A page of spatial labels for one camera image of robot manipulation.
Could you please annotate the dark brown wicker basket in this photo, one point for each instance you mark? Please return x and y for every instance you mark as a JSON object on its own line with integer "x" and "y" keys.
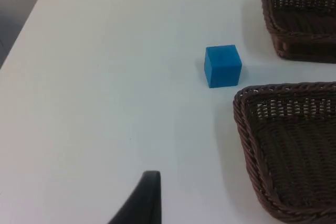
{"x": 304, "y": 19}
{"x": 294, "y": 153}

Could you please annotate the blue cube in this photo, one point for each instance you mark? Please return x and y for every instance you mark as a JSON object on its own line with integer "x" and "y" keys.
{"x": 223, "y": 66}

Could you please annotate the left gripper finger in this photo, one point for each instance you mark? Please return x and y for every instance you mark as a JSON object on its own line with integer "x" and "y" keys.
{"x": 147, "y": 203}

